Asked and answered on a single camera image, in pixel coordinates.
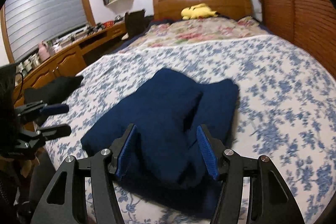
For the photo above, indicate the navy blue suit jacket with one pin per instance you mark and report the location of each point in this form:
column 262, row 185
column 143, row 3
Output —
column 165, row 163

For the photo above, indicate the wooden louvered wardrobe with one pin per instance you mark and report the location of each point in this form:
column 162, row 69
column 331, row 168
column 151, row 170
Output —
column 308, row 24

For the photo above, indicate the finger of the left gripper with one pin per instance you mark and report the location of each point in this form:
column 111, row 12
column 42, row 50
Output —
column 32, row 111
column 54, row 132

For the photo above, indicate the blue floral white bedsheet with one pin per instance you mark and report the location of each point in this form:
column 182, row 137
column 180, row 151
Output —
column 286, row 108

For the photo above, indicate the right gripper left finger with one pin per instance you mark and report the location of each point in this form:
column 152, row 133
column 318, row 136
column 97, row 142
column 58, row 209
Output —
column 64, row 199

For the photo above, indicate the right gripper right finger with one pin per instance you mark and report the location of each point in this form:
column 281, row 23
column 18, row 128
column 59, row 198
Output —
column 270, row 199

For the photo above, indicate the wooden bed headboard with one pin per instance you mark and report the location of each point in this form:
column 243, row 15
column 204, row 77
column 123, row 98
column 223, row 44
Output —
column 171, row 9

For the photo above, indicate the black garment on bed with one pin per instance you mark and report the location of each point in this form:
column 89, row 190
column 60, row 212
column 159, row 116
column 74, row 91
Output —
column 54, row 92

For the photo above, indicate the yellow plush toy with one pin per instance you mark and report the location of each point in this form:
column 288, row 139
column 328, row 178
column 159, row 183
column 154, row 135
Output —
column 198, row 11

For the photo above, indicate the wooden desk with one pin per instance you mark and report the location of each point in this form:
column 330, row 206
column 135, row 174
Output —
column 70, row 60

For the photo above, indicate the dark wooden chair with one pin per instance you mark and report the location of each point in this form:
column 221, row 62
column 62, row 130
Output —
column 134, row 23

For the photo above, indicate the pink floral quilt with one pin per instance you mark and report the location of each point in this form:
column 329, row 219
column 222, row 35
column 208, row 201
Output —
column 168, row 33

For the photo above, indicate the window roller blind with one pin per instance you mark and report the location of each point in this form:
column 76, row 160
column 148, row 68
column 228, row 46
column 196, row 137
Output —
column 30, row 22

